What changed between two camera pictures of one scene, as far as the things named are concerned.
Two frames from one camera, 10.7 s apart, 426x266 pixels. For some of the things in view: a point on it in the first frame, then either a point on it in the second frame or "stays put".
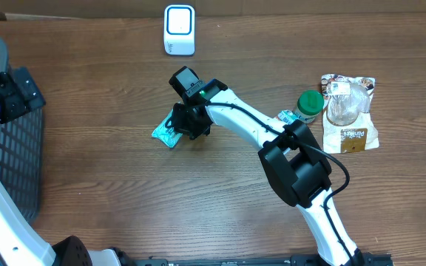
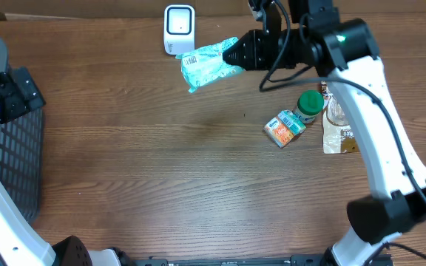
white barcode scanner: (180, 29) stays put
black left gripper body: (12, 102) stays put
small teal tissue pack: (287, 116) stays put
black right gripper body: (186, 121) → (292, 54)
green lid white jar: (310, 103) stays put
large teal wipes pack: (167, 135) → (205, 65)
